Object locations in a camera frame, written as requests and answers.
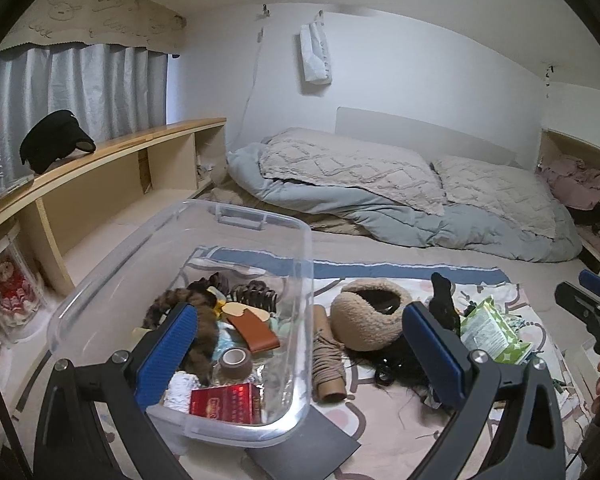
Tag printed blanket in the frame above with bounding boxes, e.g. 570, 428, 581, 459
15, 245, 596, 480

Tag brown twine spool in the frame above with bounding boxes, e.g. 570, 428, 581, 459
312, 305, 348, 403

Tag black cap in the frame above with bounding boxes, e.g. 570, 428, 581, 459
20, 110, 97, 173

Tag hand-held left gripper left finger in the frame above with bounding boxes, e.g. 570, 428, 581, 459
32, 301, 201, 480

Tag brown fur piece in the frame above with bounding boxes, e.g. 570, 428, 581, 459
145, 287, 220, 386

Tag red box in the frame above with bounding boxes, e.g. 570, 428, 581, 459
189, 382, 262, 423

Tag white hanging bag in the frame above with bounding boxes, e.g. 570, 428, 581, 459
299, 22, 332, 84

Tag beige cartoon valance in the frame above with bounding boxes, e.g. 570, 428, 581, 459
0, 0, 187, 56

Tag beige textured pillow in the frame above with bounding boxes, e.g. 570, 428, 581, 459
257, 127, 446, 216
432, 155, 556, 238

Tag black stitched glove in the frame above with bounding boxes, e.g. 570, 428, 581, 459
430, 272, 462, 333

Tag beige fluffy earmuffs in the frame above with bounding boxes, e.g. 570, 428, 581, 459
329, 278, 416, 352

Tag brown tape roll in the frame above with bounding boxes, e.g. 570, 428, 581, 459
219, 347, 253, 378

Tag pink clothes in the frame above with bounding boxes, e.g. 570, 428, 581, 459
540, 156, 600, 211

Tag clear plastic storage box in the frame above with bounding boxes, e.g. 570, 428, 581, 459
46, 199, 315, 448

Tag red dressed doll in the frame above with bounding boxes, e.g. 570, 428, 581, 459
0, 260, 38, 326

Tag black wig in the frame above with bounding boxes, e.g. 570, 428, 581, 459
347, 335, 431, 401

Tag green dotted wet wipes pack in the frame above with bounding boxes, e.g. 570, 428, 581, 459
459, 296, 533, 365

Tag wooden shelf unit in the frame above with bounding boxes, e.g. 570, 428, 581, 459
0, 117, 227, 311

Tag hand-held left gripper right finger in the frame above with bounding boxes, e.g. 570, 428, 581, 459
401, 302, 566, 480

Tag white headboard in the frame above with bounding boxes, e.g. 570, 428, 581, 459
336, 106, 531, 166

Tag grey duvet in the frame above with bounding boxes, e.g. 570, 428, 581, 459
226, 142, 583, 263

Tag grey curtain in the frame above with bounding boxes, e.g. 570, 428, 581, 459
0, 42, 170, 186

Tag brown leather case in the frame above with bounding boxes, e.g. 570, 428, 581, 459
228, 310, 281, 352

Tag white hanging cable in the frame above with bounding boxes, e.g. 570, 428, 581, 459
240, 30, 266, 151

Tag black sheet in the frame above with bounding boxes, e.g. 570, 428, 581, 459
244, 406, 363, 476

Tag wooden closet niche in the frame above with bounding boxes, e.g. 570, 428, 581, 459
537, 127, 600, 266

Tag dark hair claw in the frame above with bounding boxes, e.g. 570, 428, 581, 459
228, 282, 279, 308

